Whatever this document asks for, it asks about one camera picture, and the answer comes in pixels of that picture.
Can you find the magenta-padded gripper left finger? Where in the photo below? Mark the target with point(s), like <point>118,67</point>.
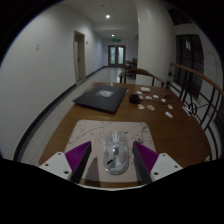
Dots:
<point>56,165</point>

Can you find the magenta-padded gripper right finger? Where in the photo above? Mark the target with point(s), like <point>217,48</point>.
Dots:
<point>165,165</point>

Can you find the white marble-print mouse pad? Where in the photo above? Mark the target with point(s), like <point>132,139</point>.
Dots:
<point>96,133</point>

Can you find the small white oblong piece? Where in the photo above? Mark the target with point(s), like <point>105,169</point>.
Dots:
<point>169,114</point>

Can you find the small pinkish round piece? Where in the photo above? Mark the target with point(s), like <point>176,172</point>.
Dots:
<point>170,106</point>

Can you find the small beige round piece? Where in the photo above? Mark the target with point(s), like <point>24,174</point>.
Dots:
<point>141,106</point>
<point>150,107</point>

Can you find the small white round piece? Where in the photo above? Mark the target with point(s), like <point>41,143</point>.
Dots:
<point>139,92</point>
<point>148,97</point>
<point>155,96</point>
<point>163,100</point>

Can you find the small dark tool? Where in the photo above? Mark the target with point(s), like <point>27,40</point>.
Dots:
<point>168,97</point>

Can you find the small black box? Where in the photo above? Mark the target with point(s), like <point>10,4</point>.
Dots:
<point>134,98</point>

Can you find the white rectangular card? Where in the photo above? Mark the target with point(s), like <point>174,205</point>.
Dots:
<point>145,89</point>

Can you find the black closed laptop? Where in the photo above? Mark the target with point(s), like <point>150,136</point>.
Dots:
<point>100,98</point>

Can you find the wood-topped black metal railing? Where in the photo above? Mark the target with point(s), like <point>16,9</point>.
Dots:
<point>200,75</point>

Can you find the wooden armchair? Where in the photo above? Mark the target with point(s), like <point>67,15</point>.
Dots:
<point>136,71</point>

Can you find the tall dark window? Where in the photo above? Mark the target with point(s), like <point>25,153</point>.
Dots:
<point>188,65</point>

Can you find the distant wooden furniture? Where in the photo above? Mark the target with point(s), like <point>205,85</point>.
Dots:
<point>130,64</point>

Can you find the brown-framed side door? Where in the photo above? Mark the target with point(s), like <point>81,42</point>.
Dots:
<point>80,56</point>

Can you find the glazed double door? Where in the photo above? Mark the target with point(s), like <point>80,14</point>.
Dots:
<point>116,55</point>

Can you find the green exit sign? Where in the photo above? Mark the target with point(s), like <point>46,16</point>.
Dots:
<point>117,40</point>

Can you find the round ceiling light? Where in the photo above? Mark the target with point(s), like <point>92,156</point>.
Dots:
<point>112,35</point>
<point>107,16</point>

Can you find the dark transom window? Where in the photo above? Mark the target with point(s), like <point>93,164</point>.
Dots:
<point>176,16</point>

